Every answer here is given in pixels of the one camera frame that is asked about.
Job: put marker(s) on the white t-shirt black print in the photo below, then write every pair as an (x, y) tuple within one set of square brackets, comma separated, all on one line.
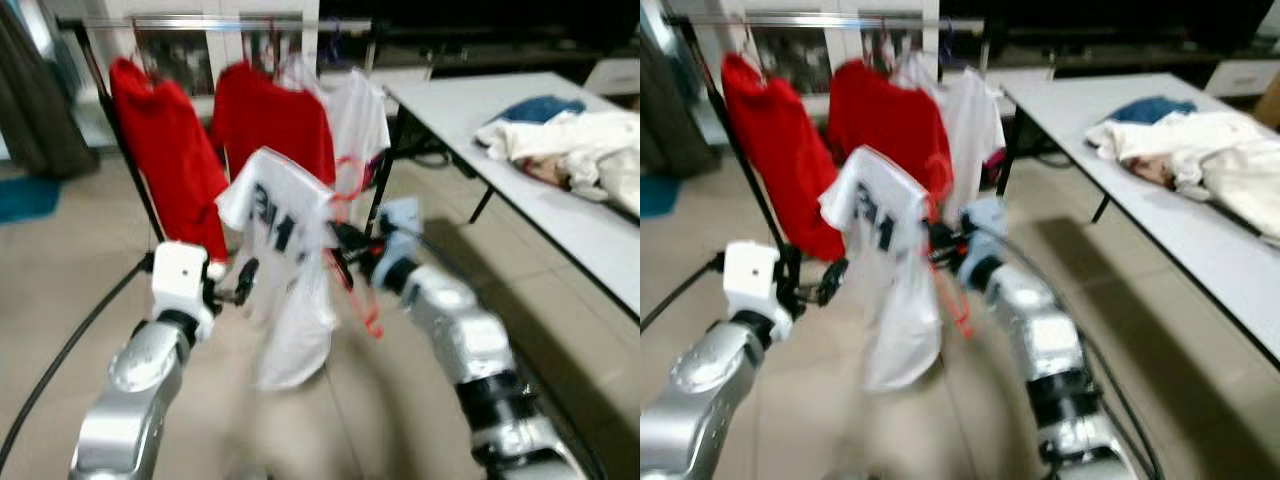
[(290, 300), (900, 300)]

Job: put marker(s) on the red clothes hanger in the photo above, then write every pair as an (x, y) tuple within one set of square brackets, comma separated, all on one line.
[(965, 325), (375, 325)]

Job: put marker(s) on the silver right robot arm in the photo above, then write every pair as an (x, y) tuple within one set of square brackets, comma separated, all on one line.
[(470, 340), (1050, 340)]

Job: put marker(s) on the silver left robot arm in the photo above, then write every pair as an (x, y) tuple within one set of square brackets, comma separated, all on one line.
[(700, 400), (130, 400)]

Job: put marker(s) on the magenta round item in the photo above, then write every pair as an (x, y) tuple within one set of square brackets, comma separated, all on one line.
[(995, 165), (378, 170)]

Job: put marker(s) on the plain white t-shirt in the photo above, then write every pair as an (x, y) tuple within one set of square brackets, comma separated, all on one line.
[(975, 120), (360, 120)]

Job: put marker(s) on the red t-shirt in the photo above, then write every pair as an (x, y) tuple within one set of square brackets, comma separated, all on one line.
[(890, 110), (170, 150), (785, 150), (270, 120)]

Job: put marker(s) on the blue rug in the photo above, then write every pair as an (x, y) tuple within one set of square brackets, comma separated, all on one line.
[(25, 200), (658, 198)]

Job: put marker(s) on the white table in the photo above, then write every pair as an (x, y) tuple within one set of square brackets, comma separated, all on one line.
[(560, 230), (1180, 230)]

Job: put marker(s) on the blue jeans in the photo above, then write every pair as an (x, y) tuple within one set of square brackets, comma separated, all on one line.
[(1150, 108), (540, 108)]

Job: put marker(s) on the cream jacket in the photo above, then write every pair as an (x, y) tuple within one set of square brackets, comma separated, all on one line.
[(560, 135), (1170, 135)]

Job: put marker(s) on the white glass display cabinet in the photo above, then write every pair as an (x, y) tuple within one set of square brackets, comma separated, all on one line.
[(180, 50), (800, 50)]

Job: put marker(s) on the black desk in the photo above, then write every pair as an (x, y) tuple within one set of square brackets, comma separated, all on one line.
[(1100, 35), (480, 35)]

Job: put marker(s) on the grey curtain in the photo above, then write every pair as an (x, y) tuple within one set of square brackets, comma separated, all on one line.
[(40, 90), (670, 90)]

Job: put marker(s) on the white drawer unit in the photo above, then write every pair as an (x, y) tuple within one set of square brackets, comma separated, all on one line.
[(1240, 78), (612, 78)]

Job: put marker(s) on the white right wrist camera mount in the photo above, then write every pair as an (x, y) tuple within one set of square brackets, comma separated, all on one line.
[(985, 225), (400, 225)]

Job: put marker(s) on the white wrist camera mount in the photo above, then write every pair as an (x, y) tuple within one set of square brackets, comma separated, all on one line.
[(985, 225), (180, 280), (750, 275), (400, 225)]

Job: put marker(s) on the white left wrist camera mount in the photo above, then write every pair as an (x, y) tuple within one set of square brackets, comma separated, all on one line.
[(750, 275), (180, 280)]

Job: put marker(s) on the silver clothes rail rod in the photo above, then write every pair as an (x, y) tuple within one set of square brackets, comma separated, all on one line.
[(200, 22), (820, 20)]

